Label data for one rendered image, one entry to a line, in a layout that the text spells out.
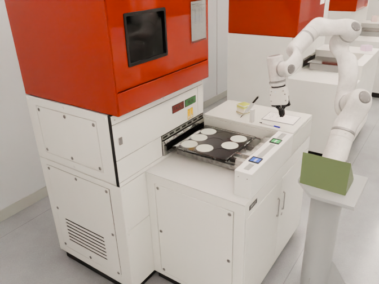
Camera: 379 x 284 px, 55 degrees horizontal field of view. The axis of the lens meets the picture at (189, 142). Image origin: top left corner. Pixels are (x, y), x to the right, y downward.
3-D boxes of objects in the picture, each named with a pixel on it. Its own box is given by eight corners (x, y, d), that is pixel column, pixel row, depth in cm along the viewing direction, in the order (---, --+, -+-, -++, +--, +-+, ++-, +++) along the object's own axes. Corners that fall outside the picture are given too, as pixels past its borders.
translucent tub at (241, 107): (236, 113, 246) (236, 103, 243) (243, 110, 249) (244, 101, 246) (243, 116, 240) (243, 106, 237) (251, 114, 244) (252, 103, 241)
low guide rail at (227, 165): (176, 154, 226) (176, 149, 225) (179, 152, 227) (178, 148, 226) (251, 175, 200) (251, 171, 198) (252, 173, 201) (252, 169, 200)
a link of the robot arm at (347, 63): (347, 112, 189) (331, 120, 204) (369, 112, 190) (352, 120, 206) (338, 23, 199) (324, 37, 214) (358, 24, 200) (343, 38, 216)
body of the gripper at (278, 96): (266, 86, 197) (269, 106, 201) (284, 84, 191) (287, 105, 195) (272, 82, 203) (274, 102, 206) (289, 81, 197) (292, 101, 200)
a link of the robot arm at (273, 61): (290, 78, 194) (278, 77, 202) (287, 53, 190) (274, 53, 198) (278, 82, 190) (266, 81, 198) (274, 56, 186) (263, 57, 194)
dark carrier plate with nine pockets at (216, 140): (174, 146, 219) (174, 145, 219) (205, 127, 244) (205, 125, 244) (224, 160, 201) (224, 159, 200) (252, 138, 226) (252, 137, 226)
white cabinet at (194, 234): (154, 280, 242) (144, 172, 207) (227, 207, 313) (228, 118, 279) (242, 327, 209) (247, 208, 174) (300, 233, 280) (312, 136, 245)
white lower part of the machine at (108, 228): (61, 257, 264) (38, 156, 229) (137, 202, 325) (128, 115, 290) (135, 301, 227) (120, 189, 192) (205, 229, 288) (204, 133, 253)
